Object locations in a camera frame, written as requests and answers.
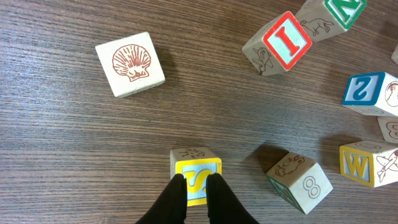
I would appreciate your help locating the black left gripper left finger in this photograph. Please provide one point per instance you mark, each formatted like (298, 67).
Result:
(171, 205)

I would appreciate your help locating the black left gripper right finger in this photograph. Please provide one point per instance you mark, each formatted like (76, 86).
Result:
(223, 206)

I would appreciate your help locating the yellow S block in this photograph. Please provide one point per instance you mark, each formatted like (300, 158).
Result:
(195, 164)

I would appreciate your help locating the red shell block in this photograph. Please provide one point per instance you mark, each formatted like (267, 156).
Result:
(130, 64)

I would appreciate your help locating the red I block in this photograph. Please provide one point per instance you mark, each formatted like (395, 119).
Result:
(278, 45)

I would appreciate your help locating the green N block number 8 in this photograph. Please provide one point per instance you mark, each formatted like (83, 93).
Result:
(300, 181)

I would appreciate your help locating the yellow W block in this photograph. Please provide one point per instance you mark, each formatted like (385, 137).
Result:
(370, 163)

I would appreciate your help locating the yellow-top block right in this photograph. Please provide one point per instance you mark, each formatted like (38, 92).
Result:
(389, 128)

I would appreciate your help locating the blue Z block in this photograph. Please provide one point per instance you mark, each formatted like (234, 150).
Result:
(372, 94)

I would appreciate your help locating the green N top block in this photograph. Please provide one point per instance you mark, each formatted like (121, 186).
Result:
(322, 19)

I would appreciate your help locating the blue-top block right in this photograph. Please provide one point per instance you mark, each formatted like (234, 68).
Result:
(394, 55)

